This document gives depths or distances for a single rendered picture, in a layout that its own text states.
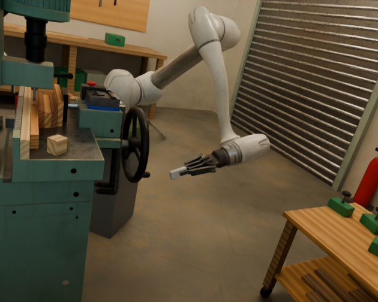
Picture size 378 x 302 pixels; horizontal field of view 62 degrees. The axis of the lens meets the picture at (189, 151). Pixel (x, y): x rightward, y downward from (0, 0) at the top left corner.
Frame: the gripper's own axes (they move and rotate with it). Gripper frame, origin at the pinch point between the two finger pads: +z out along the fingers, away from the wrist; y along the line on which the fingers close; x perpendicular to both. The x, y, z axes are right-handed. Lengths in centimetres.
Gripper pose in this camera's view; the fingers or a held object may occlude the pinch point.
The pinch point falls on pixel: (178, 172)
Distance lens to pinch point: 123.4
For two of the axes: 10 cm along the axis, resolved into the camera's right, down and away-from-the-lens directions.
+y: 4.0, 4.2, -8.2
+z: -9.1, 3.0, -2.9
